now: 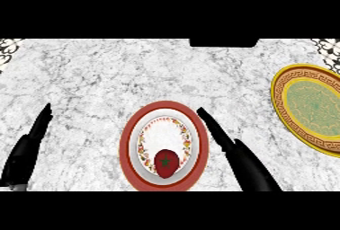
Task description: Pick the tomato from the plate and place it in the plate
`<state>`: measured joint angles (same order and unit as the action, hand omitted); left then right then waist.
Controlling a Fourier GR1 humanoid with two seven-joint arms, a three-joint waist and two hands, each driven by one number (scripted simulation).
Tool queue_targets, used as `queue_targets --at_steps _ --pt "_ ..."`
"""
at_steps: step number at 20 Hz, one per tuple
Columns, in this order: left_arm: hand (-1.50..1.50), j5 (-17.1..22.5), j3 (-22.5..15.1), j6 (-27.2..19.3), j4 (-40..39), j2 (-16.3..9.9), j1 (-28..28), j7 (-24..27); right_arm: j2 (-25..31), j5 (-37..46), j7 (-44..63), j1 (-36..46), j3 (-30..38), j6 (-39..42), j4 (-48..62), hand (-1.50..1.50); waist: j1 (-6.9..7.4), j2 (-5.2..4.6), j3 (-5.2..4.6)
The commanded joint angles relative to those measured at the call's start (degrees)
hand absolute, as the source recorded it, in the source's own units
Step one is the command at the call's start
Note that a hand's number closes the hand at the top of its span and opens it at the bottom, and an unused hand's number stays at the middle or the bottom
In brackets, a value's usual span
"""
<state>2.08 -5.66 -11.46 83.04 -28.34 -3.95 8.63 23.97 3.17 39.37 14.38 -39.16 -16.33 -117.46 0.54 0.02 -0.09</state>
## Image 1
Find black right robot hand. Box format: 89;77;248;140
195;107;284;192

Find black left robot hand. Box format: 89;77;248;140
0;102;55;189

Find red tomato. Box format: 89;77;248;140
152;148;180;180

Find red rimmed white plate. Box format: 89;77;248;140
118;100;210;192

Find yellow rimmed green plate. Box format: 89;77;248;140
269;63;340;159

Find black appliance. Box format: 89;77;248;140
189;38;260;49

